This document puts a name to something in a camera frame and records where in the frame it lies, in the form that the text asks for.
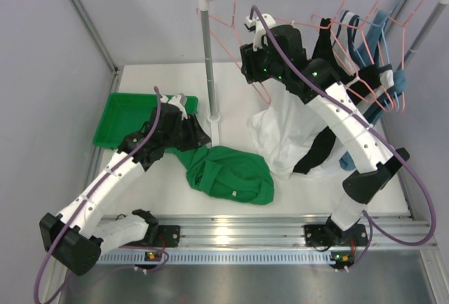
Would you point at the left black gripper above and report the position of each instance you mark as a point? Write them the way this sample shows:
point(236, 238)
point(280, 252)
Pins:
point(189, 132)

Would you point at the pink hanger with black top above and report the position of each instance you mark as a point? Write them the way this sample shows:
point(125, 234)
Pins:
point(356, 57)

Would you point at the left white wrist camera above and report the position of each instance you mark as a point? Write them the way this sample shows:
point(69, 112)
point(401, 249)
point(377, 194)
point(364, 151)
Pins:
point(179, 101)

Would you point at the white clothes rack foot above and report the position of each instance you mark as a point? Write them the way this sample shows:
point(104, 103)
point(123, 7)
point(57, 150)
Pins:
point(214, 123)

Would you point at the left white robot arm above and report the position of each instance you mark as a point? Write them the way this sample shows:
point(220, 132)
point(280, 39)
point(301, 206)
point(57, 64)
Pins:
point(76, 236)

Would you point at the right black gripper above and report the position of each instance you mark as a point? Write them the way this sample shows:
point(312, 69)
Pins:
point(249, 58)

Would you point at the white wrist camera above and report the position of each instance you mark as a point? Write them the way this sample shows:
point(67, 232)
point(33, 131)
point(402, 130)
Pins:
point(179, 101)
point(254, 25)

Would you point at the green tank top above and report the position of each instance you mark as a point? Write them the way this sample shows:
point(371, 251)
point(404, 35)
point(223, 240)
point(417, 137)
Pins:
point(225, 173)

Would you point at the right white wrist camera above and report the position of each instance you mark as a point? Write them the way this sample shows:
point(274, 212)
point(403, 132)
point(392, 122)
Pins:
point(254, 25)

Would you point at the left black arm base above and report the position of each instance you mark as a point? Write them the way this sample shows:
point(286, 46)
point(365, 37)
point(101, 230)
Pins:
point(160, 236)

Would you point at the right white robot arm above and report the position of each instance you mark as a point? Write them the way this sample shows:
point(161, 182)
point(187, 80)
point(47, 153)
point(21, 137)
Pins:
point(359, 189)

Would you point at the white slotted cable duct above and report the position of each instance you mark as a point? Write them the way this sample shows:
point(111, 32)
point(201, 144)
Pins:
point(226, 258)

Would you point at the green plastic tray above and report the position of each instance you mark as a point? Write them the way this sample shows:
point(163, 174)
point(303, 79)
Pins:
point(123, 114)

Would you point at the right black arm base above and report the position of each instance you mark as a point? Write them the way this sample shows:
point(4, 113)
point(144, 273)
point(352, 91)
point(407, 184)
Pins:
point(321, 236)

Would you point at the aluminium table edge rail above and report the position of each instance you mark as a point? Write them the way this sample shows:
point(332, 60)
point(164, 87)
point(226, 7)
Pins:
point(279, 232)

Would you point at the black tank top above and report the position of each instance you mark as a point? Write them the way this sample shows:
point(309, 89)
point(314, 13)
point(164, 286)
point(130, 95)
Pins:
point(345, 121)

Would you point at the white blue trimmed tank top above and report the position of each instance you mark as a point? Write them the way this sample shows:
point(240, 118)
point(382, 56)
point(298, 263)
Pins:
point(370, 82)

